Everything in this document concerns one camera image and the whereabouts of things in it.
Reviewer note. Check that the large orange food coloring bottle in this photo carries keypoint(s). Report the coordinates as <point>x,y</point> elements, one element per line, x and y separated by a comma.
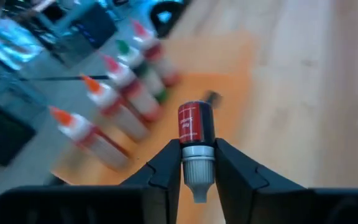
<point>126,119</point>
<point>104,151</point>

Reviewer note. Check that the small red-label food coloring bottle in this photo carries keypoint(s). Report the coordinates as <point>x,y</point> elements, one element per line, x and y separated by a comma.
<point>194,124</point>

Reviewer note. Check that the orange mat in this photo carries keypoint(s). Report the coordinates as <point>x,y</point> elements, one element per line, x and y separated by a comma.
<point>228,93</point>

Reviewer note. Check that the black device with green light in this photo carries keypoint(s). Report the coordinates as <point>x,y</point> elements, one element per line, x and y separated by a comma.
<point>5,146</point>

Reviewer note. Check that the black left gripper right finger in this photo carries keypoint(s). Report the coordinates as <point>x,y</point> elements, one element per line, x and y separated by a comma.
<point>244,193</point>

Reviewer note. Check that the black power strip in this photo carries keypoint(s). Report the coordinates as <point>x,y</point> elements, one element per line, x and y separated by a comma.
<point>89,28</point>

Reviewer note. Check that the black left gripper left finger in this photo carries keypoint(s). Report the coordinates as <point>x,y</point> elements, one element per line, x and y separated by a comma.
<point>160,193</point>

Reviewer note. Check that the large green food coloring bottle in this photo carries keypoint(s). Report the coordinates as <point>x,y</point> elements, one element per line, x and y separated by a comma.
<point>149,79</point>

